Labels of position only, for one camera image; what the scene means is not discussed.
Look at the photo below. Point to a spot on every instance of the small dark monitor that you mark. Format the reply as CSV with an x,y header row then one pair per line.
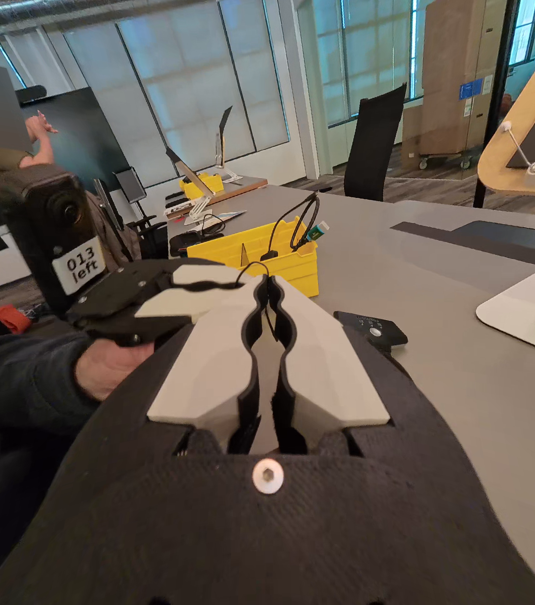
x,y
130,184

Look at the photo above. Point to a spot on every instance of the black office chair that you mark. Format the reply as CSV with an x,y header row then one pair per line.
x,y
373,142
111,222

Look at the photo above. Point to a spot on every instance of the person's left forearm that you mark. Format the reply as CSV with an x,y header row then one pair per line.
x,y
21,378

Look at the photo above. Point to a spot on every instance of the wheeled dolly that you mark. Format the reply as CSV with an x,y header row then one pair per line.
x,y
442,157

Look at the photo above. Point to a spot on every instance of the white paper leaflet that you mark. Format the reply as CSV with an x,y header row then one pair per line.
x,y
229,216

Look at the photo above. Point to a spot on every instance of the black electronic device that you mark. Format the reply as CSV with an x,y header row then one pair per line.
x,y
191,241

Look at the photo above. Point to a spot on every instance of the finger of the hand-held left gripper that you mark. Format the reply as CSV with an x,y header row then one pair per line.
x,y
177,305
201,274

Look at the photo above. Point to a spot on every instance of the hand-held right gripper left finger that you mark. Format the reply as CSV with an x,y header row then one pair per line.
x,y
201,373

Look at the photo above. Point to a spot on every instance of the yellow bin with cardboard divider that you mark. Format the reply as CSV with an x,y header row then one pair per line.
x,y
267,257

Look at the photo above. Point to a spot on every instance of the large black tv screen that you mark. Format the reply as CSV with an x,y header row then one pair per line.
x,y
83,137

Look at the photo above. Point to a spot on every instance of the white metal stand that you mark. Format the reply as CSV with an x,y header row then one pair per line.
x,y
229,175
199,210
522,307

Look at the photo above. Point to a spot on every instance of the brown wooden desk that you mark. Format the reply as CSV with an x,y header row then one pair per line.
x,y
243,182

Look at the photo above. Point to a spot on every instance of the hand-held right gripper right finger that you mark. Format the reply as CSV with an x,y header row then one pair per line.
x,y
333,368

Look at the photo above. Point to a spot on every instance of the teal usb adapter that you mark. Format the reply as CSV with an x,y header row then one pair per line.
x,y
317,231

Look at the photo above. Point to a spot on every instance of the stacked cardboard boxes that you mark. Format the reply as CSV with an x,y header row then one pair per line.
x,y
451,80

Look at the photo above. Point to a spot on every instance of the black board with wooden rim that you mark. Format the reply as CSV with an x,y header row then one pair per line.
x,y
222,127
189,170

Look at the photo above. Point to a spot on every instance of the person's left hand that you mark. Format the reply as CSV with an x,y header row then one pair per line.
x,y
106,368

